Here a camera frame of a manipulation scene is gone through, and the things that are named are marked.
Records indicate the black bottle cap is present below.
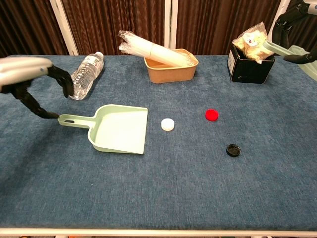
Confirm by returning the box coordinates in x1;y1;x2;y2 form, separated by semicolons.
226;144;241;157

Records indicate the mint green hand broom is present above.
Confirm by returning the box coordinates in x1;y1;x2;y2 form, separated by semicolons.
262;40;317;82

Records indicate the black cardboard box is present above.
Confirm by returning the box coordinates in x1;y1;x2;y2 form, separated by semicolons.
227;44;276;84

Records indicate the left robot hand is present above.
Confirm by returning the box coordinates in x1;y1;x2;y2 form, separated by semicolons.
0;56;74;119

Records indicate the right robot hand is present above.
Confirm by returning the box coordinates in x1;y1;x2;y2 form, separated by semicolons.
272;0;317;64

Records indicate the mint green dustpan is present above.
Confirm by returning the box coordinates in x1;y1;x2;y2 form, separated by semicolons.
57;104;149;155

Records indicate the blue table mat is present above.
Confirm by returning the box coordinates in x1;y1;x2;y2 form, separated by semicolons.
0;54;317;231

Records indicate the clear plastic cup stack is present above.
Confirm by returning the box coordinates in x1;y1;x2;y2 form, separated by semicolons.
117;30;196;68

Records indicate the white bottle cap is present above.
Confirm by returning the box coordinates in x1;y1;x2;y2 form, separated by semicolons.
160;118;175;131

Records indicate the tan paper bowl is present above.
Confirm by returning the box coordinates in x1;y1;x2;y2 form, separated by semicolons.
144;48;200;84

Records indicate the yellow snack bag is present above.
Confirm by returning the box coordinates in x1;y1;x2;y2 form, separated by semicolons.
232;21;275;64

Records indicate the red bottle cap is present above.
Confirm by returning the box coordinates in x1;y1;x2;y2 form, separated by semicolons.
205;109;219;122

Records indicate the clear plastic water bottle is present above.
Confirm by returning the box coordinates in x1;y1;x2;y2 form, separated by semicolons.
68;51;105;101

